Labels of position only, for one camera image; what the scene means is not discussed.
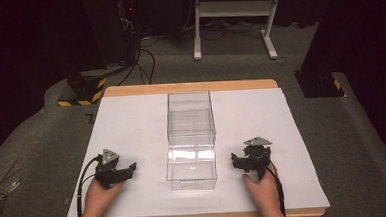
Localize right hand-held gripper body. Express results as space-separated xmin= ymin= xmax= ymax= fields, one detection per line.
xmin=239 ymin=135 xmax=275 ymax=182

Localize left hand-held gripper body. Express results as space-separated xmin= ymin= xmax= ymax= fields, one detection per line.
xmin=93 ymin=147 xmax=133 ymax=191

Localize person's left hand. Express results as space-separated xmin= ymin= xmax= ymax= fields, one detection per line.
xmin=83 ymin=176 xmax=129 ymax=217

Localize person's right hand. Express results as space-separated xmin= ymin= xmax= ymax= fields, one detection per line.
xmin=241 ymin=163 xmax=284 ymax=217

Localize white table sheet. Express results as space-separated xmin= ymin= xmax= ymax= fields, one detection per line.
xmin=59 ymin=85 xmax=331 ymax=217

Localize clear plastic drawer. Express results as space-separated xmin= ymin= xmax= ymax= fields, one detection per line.
xmin=164 ymin=141 xmax=219 ymax=193

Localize clear plastic drawer housing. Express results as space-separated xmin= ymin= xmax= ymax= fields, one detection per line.
xmin=164 ymin=89 xmax=217 ymax=148

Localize black yellow striped stand base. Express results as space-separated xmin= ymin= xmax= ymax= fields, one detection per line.
xmin=55 ymin=70 xmax=110 ymax=109

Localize black stand base yellow mark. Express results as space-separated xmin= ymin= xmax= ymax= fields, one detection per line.
xmin=293 ymin=68 xmax=346 ymax=100

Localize brown thin sticks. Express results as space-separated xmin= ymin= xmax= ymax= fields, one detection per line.
xmin=0 ymin=159 xmax=23 ymax=197

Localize dark equipment tower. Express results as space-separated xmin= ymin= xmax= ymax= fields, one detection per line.
xmin=114 ymin=0 xmax=144 ymax=65

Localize white metal stand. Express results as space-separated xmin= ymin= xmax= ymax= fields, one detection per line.
xmin=189 ymin=0 xmax=287 ymax=64

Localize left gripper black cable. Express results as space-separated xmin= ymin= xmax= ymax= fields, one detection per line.
xmin=73 ymin=154 xmax=107 ymax=217

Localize black floor cables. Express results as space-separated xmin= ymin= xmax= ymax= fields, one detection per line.
xmin=114 ymin=34 xmax=164 ymax=87

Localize thin cables under white stand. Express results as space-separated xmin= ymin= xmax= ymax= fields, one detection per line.
xmin=175 ymin=14 xmax=269 ymax=43

